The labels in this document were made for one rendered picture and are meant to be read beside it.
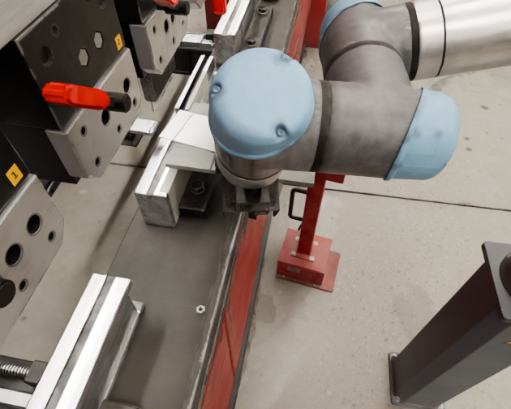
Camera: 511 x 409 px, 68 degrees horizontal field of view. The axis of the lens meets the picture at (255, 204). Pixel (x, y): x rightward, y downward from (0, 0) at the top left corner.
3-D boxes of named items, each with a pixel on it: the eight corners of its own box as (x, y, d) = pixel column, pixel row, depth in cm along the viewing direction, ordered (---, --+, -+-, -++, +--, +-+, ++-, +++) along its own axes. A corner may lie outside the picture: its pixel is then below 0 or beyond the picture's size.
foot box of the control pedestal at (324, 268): (332, 293, 160) (337, 280, 150) (275, 277, 164) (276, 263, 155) (340, 254, 172) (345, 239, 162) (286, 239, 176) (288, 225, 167)
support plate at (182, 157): (313, 187, 65) (314, 183, 64) (165, 167, 68) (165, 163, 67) (321, 120, 76) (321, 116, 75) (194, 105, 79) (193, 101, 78)
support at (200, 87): (191, 121, 79) (188, 109, 77) (186, 120, 79) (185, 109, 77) (208, 82, 88) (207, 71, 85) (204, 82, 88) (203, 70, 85)
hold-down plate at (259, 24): (257, 63, 110) (257, 53, 107) (238, 62, 110) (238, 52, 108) (272, 15, 128) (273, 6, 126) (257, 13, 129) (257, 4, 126)
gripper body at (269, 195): (221, 218, 52) (216, 203, 40) (220, 157, 53) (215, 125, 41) (276, 217, 52) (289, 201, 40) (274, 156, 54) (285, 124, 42)
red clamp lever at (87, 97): (71, 82, 28) (132, 94, 37) (20, 76, 28) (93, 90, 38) (71, 108, 28) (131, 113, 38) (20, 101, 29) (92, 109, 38)
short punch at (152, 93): (159, 112, 64) (147, 59, 56) (148, 110, 64) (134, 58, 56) (178, 78, 70) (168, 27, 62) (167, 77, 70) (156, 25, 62)
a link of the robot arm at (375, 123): (440, 49, 34) (316, 36, 33) (481, 134, 27) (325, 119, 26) (405, 119, 40) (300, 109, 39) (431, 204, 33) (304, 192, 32)
